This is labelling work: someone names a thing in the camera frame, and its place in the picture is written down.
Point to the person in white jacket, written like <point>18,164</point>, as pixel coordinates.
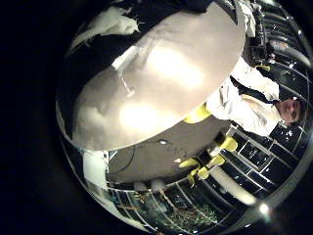
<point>251,104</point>

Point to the small white power adapter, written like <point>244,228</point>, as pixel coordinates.
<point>163,142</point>

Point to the white round pillar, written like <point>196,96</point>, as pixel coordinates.
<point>233,186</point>

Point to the white hanging cloth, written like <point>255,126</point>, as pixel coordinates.
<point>249,18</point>

